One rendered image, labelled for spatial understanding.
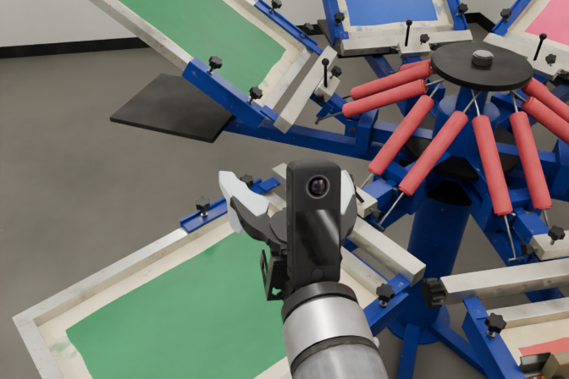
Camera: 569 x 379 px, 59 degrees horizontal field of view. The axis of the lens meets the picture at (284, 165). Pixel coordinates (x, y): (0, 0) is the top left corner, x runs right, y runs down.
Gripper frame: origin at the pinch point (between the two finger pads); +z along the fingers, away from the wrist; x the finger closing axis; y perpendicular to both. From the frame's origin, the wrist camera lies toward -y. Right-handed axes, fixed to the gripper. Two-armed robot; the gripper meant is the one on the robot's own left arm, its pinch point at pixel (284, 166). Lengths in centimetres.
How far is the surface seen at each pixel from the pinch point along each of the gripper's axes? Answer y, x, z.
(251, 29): 41, 19, 144
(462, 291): 57, 57, 23
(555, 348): 62, 77, 9
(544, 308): 59, 78, 18
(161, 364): 75, -15, 22
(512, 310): 60, 70, 19
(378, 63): 63, 87, 165
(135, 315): 76, -21, 37
